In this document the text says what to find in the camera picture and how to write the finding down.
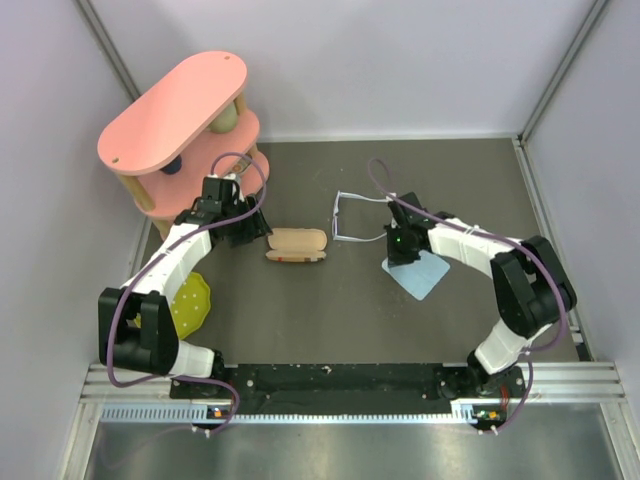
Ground light blue cleaning cloth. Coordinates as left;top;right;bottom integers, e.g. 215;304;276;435
381;251;450;301

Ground plaid glasses case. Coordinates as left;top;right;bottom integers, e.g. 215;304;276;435
266;228;327;263

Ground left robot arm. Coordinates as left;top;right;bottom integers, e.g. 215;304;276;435
98;174;271;397

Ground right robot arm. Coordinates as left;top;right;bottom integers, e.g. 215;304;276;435
385;193;577;399

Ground white sunglasses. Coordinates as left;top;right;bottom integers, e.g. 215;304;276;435
331;190;388;244

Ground small bowl on shelf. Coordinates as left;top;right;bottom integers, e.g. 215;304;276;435
228;157;251;177

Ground yellow-green dotted plate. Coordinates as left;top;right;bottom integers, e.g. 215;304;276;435
170;272;211;340

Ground dark blue object on shelf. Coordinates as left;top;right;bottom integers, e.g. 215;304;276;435
161;155;182;175

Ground beige ball on shelf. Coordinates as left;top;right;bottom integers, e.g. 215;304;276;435
207;102;238;134

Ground pink tiered wooden shelf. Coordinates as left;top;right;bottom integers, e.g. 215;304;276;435
97;51;270;236

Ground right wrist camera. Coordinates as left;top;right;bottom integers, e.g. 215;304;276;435
388;192;427;227

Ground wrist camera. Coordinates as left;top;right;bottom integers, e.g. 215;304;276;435
199;174;241;205
388;192;427;227

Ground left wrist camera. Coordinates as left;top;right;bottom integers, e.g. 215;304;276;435
199;174;241;205

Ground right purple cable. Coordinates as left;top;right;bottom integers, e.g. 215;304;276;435
367;157;573;435

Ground aluminium frame rail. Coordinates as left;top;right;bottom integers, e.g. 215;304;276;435
62;362;639;479

